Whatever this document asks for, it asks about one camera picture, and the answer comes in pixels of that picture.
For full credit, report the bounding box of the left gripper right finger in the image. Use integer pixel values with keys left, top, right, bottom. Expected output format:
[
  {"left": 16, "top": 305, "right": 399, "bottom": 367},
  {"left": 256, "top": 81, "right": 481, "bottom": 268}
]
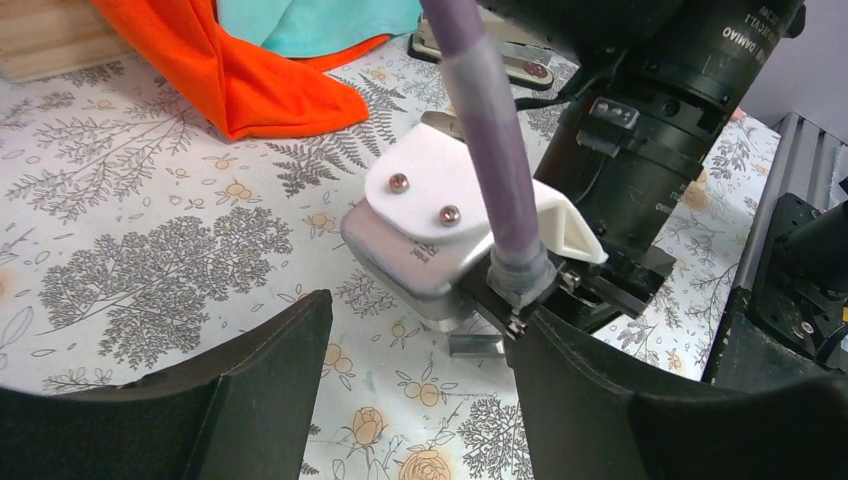
[{"left": 506, "top": 309, "right": 847, "bottom": 479}]

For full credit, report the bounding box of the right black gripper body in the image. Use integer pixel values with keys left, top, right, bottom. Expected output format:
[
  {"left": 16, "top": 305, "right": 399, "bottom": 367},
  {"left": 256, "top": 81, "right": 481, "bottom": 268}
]
[{"left": 460, "top": 246, "right": 676, "bottom": 335}]

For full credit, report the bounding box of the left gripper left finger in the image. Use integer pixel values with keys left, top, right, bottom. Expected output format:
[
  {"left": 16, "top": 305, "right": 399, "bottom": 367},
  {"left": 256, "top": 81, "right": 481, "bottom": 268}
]
[{"left": 1, "top": 290, "right": 333, "bottom": 479}]

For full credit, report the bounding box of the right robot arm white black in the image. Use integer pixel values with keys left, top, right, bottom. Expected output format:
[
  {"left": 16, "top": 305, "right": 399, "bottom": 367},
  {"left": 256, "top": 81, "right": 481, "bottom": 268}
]
[{"left": 486, "top": 0, "right": 806, "bottom": 333}]

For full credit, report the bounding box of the floral table mat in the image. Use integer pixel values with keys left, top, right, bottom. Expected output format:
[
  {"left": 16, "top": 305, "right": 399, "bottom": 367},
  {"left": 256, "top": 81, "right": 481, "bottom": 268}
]
[{"left": 0, "top": 33, "right": 782, "bottom": 480}]

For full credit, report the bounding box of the orange t-shirt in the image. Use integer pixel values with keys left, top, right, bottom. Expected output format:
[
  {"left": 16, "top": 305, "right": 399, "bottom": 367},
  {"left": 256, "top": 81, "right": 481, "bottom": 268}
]
[{"left": 93, "top": 0, "right": 390, "bottom": 140}]

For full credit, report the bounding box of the teal t-shirt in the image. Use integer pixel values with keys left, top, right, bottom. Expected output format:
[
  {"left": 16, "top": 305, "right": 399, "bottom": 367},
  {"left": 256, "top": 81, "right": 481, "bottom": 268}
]
[{"left": 216, "top": 0, "right": 422, "bottom": 59}]

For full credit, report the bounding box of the wooden clothes rack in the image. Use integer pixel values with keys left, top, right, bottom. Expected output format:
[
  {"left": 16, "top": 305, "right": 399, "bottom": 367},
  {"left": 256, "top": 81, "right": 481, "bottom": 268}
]
[{"left": 1, "top": 0, "right": 134, "bottom": 83}]

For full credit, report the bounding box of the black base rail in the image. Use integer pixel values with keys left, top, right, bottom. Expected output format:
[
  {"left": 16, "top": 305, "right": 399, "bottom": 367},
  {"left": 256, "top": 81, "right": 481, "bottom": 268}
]
[{"left": 702, "top": 112, "right": 847, "bottom": 391}]

